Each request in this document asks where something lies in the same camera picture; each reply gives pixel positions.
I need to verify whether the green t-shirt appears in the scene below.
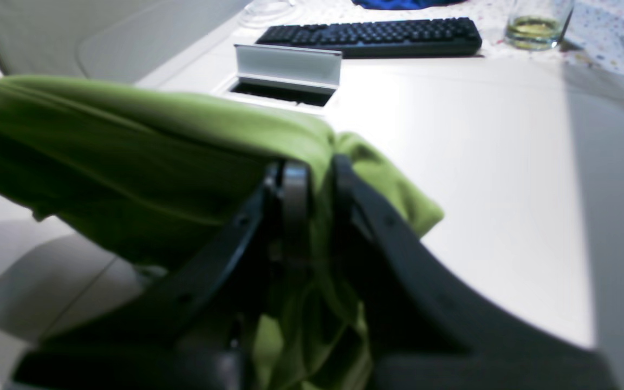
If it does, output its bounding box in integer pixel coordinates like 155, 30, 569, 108
0, 76, 444, 389

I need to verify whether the blue cloth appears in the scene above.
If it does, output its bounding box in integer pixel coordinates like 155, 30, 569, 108
352, 0, 465, 11

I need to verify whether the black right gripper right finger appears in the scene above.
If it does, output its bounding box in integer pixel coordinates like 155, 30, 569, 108
333, 155, 619, 389

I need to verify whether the drinking glass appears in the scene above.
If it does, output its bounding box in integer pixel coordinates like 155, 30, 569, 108
504, 1, 575, 51

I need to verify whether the left grey table partition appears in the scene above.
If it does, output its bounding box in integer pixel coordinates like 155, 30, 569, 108
0, 1, 247, 83

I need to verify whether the table cable hatch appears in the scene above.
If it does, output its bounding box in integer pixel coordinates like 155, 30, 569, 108
211, 44, 343, 118

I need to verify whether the black keyboard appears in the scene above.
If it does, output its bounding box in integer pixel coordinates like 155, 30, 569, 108
256, 17, 483, 59

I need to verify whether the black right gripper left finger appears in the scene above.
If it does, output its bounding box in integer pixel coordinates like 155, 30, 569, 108
14, 160, 310, 389

